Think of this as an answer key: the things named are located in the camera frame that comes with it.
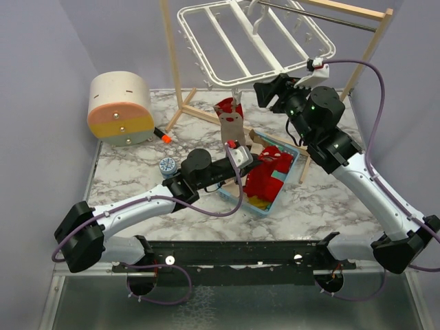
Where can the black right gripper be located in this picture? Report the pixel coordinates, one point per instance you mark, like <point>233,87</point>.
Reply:
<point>283,86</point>

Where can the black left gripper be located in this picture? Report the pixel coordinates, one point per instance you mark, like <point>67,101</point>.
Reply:
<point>245,170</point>

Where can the red santa sock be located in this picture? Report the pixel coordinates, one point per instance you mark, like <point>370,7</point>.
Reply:
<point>260,183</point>

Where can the red beige reindeer sock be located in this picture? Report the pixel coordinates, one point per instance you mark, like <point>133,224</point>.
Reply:
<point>230,115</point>

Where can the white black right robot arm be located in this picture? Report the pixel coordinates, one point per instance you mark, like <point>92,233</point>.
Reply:
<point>315,114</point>

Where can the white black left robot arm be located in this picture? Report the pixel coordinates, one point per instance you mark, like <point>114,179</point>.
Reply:
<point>88,235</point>

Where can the white plastic clip hanger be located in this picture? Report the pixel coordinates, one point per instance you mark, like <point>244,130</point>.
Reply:
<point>238,43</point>

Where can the red snowflake sock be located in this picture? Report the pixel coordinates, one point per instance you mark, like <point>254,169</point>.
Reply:
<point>275,160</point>

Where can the blue perforated plastic basket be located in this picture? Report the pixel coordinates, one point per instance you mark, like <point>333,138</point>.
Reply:
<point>259,142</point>

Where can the yellow sock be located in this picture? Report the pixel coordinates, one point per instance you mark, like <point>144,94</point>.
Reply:
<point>261,204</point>

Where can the metal hanging rod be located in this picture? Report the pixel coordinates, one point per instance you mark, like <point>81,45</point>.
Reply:
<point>318,16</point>

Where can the orange black highlighter pen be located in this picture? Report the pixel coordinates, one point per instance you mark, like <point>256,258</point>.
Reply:
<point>162,136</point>

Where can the pastel round drawer box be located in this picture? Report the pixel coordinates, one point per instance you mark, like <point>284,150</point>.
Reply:
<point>119,111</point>

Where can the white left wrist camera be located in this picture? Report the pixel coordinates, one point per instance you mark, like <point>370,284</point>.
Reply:
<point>239,156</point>

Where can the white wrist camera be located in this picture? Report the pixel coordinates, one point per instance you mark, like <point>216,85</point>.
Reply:
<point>318,73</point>
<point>239,156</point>

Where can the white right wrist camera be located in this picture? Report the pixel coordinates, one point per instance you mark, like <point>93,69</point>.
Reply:
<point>318,73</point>

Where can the black mounting rail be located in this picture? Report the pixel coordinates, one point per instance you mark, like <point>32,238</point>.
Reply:
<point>221,263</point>

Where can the wooden hanger rack frame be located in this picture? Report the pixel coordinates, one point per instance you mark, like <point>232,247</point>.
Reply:
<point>192,110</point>

